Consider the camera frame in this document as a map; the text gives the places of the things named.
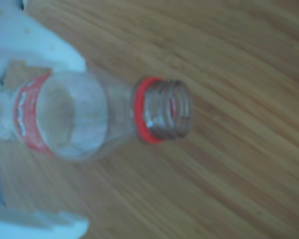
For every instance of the small clear cola bottle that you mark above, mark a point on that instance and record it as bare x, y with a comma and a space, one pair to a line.
114, 112

